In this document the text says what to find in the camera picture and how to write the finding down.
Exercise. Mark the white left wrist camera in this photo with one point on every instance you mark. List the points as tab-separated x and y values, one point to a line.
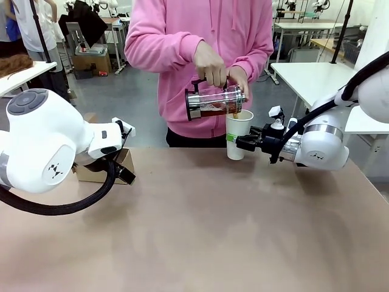
126	127

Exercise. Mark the pink sleeved right forearm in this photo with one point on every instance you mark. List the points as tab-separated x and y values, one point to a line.
161	53

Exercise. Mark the brown hair wig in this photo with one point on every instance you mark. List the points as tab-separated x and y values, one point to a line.
15	65

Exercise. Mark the grey tray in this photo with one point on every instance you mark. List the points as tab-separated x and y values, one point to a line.
95	49

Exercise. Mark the bystander in white shirt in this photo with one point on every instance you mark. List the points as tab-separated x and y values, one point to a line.
39	27

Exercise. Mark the pink sleeved left forearm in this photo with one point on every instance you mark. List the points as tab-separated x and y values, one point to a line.
258	61

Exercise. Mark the brown cardboard floor box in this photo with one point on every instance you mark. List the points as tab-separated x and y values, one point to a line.
94	63

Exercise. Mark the brown cardboard cup carrier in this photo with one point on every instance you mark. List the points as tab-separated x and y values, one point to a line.
91	177

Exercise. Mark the glass french press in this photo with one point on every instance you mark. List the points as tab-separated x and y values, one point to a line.
212	103

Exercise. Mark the wooden top table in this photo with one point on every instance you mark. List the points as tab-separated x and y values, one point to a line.
326	44

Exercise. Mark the long white background table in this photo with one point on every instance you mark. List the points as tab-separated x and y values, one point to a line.
304	25

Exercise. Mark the white side table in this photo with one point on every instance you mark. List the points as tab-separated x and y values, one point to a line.
18	77

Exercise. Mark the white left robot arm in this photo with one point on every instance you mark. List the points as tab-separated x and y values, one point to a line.
45	137

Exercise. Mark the white background desk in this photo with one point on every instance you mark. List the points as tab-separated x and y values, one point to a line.
117	33

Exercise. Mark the black hanging cloth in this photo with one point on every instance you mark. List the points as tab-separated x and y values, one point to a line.
88	21

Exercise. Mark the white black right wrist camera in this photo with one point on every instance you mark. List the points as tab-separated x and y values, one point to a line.
276	111

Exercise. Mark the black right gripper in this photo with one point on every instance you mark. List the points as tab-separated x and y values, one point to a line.
270	143

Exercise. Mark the person's left hand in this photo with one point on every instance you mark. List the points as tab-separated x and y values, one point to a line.
240	77

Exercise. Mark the person's right hand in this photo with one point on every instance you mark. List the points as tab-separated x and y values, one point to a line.
211	65

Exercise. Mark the pink hoodie torso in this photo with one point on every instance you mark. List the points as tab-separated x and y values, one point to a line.
182	18

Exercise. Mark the black trousers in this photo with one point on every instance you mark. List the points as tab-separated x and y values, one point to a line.
188	141

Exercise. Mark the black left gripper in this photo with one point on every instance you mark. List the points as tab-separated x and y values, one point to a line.
94	162

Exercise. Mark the bystander in blue shirt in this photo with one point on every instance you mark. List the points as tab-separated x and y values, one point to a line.
9	24

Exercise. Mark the white paper cup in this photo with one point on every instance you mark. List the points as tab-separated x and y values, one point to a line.
238	127

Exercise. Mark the black pole stand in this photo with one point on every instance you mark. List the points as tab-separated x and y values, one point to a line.
42	39
342	30

